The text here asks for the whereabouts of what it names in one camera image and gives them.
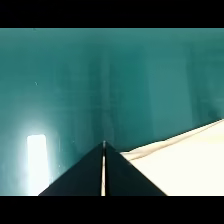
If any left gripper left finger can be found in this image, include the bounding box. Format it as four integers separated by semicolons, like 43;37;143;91
37;141;104;197

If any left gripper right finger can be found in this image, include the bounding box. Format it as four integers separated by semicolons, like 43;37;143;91
104;141;168;197

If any cream shirt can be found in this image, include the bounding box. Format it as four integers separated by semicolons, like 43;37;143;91
99;117;224;197

